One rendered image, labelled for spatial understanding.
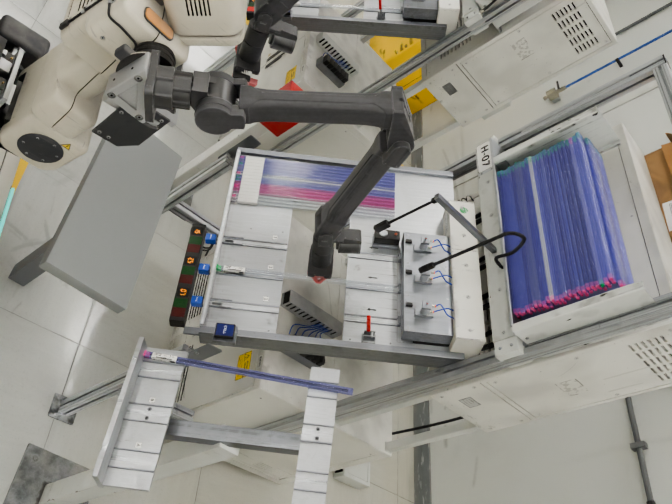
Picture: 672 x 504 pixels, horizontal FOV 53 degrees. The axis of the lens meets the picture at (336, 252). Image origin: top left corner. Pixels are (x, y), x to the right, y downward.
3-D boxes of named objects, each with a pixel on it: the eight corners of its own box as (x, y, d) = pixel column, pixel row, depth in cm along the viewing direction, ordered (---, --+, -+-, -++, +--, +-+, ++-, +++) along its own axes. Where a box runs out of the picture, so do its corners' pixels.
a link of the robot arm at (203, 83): (185, 69, 132) (182, 89, 129) (238, 76, 134) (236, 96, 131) (185, 102, 139) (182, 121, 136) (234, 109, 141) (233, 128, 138)
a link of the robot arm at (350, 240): (319, 206, 173) (319, 234, 169) (363, 208, 174) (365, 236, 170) (316, 232, 183) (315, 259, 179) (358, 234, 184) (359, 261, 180)
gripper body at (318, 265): (333, 250, 190) (336, 234, 184) (330, 280, 183) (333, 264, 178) (310, 248, 189) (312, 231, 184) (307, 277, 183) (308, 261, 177)
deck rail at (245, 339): (199, 343, 183) (198, 331, 178) (201, 337, 184) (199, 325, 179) (459, 370, 186) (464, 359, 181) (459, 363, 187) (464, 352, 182)
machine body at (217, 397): (136, 432, 236) (259, 387, 202) (177, 270, 278) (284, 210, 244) (269, 487, 273) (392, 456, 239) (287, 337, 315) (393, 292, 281)
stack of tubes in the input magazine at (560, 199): (512, 316, 169) (618, 279, 155) (496, 170, 201) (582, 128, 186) (537, 337, 177) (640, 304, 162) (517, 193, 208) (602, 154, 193)
